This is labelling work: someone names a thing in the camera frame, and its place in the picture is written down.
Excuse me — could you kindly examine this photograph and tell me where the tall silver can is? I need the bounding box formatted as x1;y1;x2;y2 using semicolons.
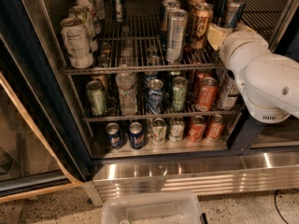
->
165;9;188;63
160;0;180;49

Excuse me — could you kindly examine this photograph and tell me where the dark glass bottle white label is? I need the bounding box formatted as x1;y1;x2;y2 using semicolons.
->
217;70;239;110

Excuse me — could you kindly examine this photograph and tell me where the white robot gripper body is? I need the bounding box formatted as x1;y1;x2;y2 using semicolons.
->
220;31;270;74

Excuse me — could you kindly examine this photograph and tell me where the top wire shelf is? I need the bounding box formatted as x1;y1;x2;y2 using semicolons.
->
64;0;288;76

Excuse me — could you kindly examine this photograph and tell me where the orange can bottom left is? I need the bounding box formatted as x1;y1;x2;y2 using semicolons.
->
187;116;206;143

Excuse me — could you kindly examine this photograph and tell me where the wire shelf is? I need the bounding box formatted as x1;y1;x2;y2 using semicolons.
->
64;0;288;76
84;74;244;122

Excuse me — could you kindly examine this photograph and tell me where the blue white can middle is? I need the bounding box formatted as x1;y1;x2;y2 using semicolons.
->
147;78;164;114

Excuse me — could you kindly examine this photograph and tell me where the orange can middle shelf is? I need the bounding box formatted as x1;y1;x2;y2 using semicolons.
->
195;77;218;112

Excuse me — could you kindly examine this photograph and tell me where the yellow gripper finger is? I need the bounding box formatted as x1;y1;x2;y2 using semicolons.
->
235;22;255;33
207;23;233;50

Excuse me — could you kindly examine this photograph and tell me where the tall silver can front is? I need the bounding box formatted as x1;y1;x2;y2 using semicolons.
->
165;9;188;63

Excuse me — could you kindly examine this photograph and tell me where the green can shelf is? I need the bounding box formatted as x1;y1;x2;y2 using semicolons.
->
86;80;106;116
171;77;188;111

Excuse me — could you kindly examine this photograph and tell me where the white green can bottom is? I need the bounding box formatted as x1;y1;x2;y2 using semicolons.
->
151;119;167;146

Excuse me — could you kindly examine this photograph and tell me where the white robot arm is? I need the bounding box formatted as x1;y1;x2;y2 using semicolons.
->
206;23;299;123

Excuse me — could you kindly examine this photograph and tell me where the white can front left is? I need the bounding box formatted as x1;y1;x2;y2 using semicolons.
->
61;18;93;69

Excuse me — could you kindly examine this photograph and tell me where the blue pepsi can right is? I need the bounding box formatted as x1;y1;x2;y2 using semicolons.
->
128;122;144;149

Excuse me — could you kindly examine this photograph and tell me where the slim silver can back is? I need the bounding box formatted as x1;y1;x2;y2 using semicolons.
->
111;0;126;22

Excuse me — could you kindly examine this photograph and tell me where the orange can behind middle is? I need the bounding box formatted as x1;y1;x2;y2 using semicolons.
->
193;69;212;96

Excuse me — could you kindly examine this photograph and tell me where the green can middle shelf left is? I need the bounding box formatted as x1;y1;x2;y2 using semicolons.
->
86;80;106;116

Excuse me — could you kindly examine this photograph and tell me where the glass fridge door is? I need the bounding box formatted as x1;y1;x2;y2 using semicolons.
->
0;0;91;203

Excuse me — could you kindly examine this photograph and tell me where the orange can bottom right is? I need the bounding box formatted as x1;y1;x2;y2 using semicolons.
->
206;115;225;142

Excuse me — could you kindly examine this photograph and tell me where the blue pepsi can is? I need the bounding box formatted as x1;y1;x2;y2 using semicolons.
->
128;122;144;149
106;122;122;149

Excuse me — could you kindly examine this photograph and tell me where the blue pepsi can left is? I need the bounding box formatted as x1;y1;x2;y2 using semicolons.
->
106;122;122;149

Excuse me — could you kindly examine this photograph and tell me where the clear plastic bin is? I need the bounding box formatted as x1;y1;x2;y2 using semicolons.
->
102;191;208;224

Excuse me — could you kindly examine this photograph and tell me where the middle wire shelf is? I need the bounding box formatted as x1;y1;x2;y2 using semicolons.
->
84;74;244;122

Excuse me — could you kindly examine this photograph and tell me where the stainless steel fridge base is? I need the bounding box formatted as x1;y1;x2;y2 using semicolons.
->
83;152;299;206

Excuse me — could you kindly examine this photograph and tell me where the gold La Croix can front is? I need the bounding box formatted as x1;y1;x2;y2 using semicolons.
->
189;3;213;49

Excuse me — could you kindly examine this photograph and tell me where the black cable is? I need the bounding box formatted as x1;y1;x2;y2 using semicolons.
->
273;188;299;224

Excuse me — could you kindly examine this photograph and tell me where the white can back left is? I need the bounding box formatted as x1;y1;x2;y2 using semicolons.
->
85;0;107;21

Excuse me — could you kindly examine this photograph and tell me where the white green can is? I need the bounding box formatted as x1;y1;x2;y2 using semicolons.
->
151;119;167;146
68;6;98;52

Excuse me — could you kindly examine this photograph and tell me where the dark blue redbull can behind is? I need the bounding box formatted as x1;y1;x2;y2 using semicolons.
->
214;0;227;26

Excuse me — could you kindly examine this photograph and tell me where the silver blue redbull can front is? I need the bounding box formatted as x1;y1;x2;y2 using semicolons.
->
224;0;245;28

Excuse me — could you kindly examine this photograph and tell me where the clear plastic water bottle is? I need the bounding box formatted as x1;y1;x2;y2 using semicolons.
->
116;73;137;116

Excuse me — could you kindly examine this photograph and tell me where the orange can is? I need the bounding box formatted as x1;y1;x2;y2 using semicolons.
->
206;115;225;142
187;116;206;143
193;69;212;96

